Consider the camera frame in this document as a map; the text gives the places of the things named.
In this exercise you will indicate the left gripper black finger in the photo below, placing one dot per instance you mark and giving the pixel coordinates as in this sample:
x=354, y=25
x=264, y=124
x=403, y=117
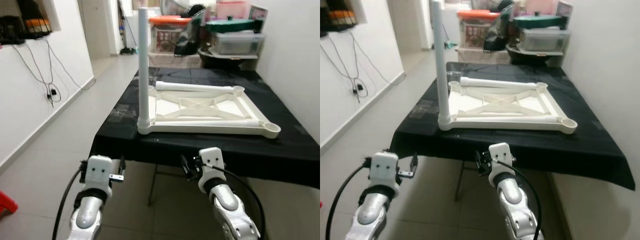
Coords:
x=414, y=161
x=121, y=165

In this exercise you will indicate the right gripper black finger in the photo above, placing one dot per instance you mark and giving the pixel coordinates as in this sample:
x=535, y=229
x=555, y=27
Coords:
x=185, y=167
x=478, y=162

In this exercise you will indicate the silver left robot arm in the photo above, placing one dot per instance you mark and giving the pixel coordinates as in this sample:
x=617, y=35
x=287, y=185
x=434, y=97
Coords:
x=372, y=215
x=87, y=220

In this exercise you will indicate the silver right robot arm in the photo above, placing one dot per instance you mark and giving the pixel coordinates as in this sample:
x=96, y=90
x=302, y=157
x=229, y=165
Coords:
x=227, y=205
x=515, y=200

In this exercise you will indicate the white plastic children table top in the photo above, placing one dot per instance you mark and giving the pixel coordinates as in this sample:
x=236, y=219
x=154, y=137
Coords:
x=200, y=106
x=505, y=102

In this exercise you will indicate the black tablecloth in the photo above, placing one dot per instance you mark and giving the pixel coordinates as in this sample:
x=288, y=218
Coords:
x=500, y=150
x=225, y=150

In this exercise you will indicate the black power adapter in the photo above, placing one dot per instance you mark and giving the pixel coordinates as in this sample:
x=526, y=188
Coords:
x=358, y=87
x=51, y=92

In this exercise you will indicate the patterned beige bench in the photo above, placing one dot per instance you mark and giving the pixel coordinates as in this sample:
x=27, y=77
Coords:
x=480, y=55
x=172, y=60

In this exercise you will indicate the black round basin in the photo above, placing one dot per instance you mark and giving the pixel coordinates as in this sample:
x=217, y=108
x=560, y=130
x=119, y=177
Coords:
x=525, y=57
x=220, y=61

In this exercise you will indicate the red plastic stool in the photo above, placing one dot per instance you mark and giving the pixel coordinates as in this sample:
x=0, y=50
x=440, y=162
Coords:
x=6, y=202

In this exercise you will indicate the floor mop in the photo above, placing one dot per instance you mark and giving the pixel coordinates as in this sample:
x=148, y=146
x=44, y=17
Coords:
x=127, y=50
x=450, y=45

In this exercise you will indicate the black plastic bag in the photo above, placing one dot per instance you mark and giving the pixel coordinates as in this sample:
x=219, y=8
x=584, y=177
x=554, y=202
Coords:
x=187, y=42
x=495, y=37

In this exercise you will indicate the storage box with orange lid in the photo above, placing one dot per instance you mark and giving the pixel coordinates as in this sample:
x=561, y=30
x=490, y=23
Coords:
x=475, y=32
x=167, y=37

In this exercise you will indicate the clear plastic storage box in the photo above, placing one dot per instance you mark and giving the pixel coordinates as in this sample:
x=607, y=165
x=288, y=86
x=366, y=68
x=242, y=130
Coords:
x=542, y=40
x=237, y=45

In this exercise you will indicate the dark green round lid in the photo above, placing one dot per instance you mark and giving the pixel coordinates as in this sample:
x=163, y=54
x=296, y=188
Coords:
x=230, y=26
x=537, y=21

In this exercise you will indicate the pink storage box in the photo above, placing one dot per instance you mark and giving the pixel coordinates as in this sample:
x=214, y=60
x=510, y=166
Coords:
x=545, y=6
x=232, y=7

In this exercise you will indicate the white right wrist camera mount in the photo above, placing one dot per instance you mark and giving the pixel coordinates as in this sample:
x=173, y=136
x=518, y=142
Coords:
x=501, y=155
x=211, y=162

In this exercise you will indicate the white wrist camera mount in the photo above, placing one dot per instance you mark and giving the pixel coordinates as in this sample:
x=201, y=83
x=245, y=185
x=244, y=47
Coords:
x=97, y=172
x=501, y=155
x=211, y=162
x=384, y=167

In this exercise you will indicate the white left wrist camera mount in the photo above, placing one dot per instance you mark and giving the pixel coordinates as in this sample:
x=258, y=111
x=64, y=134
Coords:
x=97, y=172
x=384, y=167

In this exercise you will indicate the metal folding table frame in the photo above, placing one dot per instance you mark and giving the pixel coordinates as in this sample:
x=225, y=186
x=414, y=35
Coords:
x=152, y=185
x=457, y=182

